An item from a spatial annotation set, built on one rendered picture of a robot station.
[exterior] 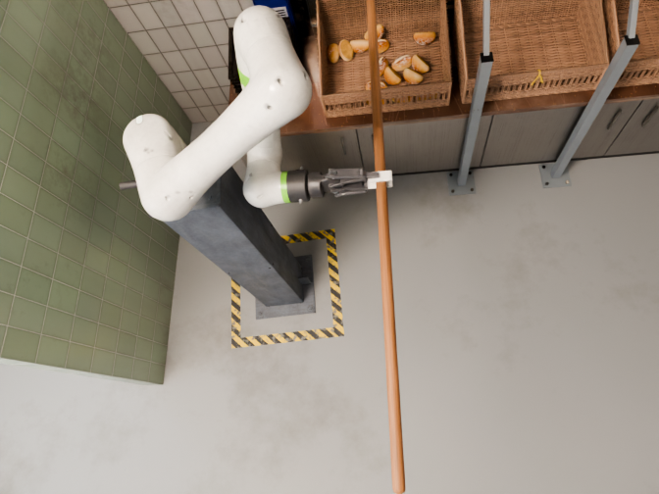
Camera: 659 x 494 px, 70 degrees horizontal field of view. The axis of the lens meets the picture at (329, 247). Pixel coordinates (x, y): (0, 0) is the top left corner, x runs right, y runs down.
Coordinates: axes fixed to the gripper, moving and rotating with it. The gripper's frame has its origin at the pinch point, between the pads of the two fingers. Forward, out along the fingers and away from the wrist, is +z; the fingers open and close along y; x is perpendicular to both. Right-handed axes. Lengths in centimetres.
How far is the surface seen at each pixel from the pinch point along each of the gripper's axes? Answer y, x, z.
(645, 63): 45, -66, 103
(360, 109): 55, -66, -9
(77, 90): 20, -63, -121
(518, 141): 86, -62, 63
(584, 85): 55, -67, 84
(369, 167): 97, -61, -9
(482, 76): 30, -56, 39
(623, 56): 27, -56, 86
